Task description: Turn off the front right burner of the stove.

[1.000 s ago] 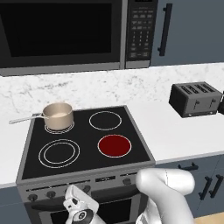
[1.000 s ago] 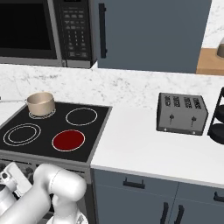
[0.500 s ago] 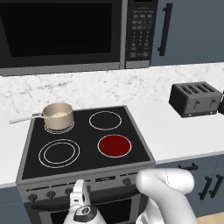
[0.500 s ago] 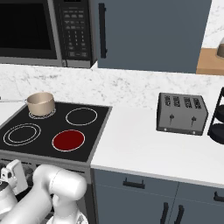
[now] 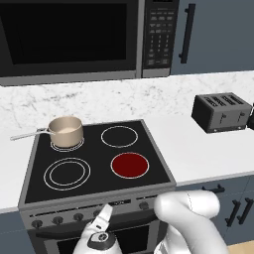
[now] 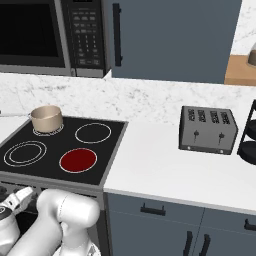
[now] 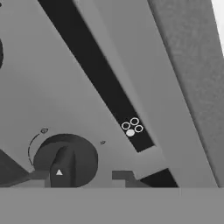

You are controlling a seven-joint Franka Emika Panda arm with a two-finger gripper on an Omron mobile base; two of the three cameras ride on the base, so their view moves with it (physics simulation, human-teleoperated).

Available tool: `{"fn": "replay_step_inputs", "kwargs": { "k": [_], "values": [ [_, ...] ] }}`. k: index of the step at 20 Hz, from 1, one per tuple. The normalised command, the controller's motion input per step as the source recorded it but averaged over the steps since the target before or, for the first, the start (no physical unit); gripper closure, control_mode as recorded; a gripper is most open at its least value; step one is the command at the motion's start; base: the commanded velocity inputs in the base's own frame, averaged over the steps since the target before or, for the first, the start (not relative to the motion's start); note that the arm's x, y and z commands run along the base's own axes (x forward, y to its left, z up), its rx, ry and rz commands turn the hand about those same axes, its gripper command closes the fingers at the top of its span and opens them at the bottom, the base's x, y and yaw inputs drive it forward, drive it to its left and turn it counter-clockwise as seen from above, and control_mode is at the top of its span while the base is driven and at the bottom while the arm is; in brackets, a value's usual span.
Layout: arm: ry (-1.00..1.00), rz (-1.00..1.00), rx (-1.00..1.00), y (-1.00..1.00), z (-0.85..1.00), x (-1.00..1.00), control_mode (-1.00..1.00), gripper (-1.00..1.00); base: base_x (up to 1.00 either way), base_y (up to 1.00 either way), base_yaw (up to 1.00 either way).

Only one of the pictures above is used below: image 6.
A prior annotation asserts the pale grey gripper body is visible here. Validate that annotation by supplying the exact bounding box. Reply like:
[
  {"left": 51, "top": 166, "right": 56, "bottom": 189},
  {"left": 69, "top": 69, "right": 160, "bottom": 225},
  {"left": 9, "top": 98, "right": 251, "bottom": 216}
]
[{"left": 0, "top": 186, "right": 35, "bottom": 215}]

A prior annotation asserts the black stove with hob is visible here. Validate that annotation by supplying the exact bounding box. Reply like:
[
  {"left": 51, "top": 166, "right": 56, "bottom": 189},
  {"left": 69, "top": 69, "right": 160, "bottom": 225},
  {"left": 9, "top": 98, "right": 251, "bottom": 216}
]
[{"left": 0, "top": 115, "right": 130, "bottom": 256}]

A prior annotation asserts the beige metal saucepan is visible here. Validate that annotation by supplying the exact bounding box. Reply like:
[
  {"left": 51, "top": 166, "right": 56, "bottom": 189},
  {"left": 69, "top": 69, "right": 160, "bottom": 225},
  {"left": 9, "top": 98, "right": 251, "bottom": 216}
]
[{"left": 0, "top": 105, "right": 65, "bottom": 134}]

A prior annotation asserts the blue-grey cupboard door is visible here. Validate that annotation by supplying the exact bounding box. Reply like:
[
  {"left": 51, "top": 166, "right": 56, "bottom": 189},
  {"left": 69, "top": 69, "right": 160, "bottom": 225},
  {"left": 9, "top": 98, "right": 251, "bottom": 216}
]
[
  {"left": 107, "top": 210, "right": 198, "bottom": 256},
  {"left": 194, "top": 226, "right": 256, "bottom": 256},
  {"left": 109, "top": 0, "right": 243, "bottom": 85}
]

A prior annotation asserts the blue-grey drawer front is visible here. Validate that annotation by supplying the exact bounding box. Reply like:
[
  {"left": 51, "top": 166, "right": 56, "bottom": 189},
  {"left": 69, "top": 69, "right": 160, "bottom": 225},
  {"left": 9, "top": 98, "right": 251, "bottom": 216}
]
[
  {"left": 199, "top": 207, "right": 256, "bottom": 235},
  {"left": 105, "top": 192, "right": 205, "bottom": 222}
]

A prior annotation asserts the black and silver microwave oven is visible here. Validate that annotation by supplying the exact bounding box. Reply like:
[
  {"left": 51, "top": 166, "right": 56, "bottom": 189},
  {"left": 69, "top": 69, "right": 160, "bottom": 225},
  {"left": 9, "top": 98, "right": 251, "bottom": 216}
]
[{"left": 0, "top": 0, "right": 113, "bottom": 79}]

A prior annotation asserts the silver four-slot toaster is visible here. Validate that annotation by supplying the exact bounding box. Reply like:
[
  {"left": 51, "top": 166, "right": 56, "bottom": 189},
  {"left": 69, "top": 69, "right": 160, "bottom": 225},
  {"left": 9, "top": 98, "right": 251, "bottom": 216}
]
[{"left": 178, "top": 105, "right": 239, "bottom": 156}]

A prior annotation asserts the wooden shelf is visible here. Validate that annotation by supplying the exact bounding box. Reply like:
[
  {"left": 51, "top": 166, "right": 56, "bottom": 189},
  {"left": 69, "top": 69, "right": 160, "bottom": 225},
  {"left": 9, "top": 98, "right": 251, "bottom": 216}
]
[{"left": 223, "top": 54, "right": 256, "bottom": 87}]

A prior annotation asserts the grey round object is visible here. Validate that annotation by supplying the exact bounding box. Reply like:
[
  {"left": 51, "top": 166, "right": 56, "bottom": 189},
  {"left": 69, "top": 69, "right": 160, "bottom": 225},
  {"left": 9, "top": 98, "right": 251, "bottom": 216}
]
[{"left": 246, "top": 42, "right": 256, "bottom": 68}]

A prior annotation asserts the black drawer handle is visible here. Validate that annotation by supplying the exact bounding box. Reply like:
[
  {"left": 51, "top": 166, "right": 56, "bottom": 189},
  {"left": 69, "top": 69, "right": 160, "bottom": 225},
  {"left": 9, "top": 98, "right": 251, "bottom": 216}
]
[
  {"left": 139, "top": 202, "right": 167, "bottom": 217},
  {"left": 243, "top": 218, "right": 256, "bottom": 232}
]

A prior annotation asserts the black cupboard door handle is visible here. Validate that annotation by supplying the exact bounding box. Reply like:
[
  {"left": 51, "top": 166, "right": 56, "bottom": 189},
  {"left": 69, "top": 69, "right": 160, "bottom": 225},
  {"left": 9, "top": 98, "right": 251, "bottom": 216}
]
[
  {"left": 112, "top": 2, "right": 124, "bottom": 67},
  {"left": 198, "top": 233, "right": 212, "bottom": 256},
  {"left": 182, "top": 230, "right": 194, "bottom": 256}
]

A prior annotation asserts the black wire stand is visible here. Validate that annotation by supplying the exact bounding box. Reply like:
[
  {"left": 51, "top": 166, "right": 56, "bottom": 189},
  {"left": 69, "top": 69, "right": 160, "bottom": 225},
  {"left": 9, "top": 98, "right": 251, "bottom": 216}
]
[{"left": 236, "top": 99, "right": 256, "bottom": 166}]

